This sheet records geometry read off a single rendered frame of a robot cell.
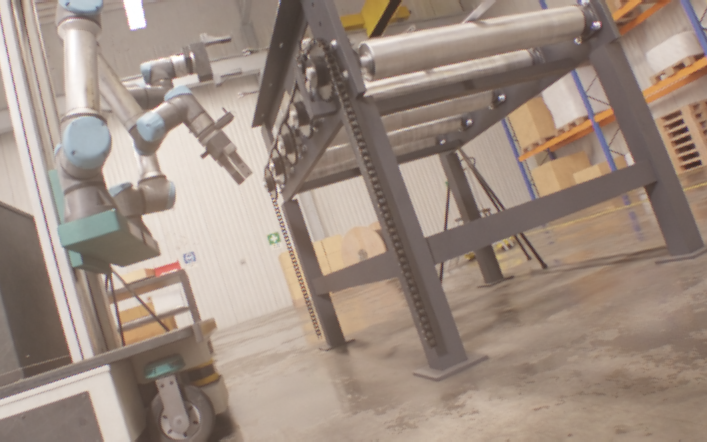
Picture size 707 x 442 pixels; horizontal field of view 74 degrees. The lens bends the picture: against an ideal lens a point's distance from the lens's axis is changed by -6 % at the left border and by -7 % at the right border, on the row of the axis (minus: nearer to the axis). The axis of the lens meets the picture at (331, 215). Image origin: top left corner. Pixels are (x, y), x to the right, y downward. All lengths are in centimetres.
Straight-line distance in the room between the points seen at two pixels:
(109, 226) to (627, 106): 162
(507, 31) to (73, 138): 126
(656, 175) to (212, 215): 1090
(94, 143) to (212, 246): 1065
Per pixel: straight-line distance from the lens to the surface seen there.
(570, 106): 1159
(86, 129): 135
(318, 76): 137
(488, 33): 162
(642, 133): 185
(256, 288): 1187
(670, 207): 186
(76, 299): 156
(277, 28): 176
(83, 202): 143
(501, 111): 238
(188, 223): 1202
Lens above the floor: 32
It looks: 7 degrees up
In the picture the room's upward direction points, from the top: 19 degrees counter-clockwise
